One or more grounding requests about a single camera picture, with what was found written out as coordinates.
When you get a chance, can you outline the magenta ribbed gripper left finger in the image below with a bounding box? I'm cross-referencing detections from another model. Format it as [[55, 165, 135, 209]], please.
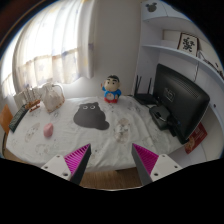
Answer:
[[42, 144, 91, 185]]

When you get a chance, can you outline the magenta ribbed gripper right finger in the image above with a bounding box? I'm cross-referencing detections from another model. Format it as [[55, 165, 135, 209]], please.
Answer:
[[132, 144, 182, 186]]

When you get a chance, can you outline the pink computer mouse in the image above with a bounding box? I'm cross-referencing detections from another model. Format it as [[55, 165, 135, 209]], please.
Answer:
[[43, 123, 53, 137]]

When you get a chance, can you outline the black cat-shaped mouse pad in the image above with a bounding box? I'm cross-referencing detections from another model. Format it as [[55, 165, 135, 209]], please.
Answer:
[[73, 102, 109, 130]]

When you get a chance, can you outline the white patterned tablecloth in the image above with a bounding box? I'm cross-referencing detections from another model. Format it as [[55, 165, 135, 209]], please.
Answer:
[[6, 96, 181, 172]]

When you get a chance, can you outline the black monitor stand base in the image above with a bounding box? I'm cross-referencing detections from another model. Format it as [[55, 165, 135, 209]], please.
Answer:
[[149, 105, 174, 130]]

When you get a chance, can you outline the red booklet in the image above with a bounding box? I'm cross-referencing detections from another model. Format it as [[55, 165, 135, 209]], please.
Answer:
[[185, 123, 207, 154]]

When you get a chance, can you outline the black wifi router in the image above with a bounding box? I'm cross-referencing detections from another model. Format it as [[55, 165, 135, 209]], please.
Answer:
[[134, 77, 156, 105]]

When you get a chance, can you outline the black keyboard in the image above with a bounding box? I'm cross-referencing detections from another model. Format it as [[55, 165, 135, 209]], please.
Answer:
[[9, 106, 27, 132]]

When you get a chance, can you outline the black computer monitor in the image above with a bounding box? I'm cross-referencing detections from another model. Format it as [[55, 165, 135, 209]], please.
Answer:
[[153, 64, 210, 144]]

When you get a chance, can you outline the wooden model ship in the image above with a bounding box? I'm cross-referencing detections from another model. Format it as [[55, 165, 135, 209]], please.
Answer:
[[23, 87, 40, 112]]

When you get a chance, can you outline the orange wooden chair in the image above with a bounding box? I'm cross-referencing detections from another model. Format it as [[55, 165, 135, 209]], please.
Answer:
[[0, 105, 13, 151]]

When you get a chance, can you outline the cartoon boy figurine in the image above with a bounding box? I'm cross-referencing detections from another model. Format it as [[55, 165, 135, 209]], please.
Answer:
[[101, 75, 121, 103]]

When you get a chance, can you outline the white sheer curtain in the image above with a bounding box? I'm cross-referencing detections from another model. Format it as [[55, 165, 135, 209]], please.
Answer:
[[0, 0, 96, 97]]

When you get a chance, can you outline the framed black pattern picture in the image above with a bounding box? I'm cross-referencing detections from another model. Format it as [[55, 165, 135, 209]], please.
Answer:
[[177, 33, 198, 55]]

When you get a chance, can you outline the white drawstring pouch bag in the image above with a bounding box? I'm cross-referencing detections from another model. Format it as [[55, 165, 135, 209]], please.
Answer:
[[41, 83, 65, 113]]

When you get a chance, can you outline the white wall shelf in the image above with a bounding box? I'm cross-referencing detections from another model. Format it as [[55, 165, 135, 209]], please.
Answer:
[[141, 0, 224, 85]]

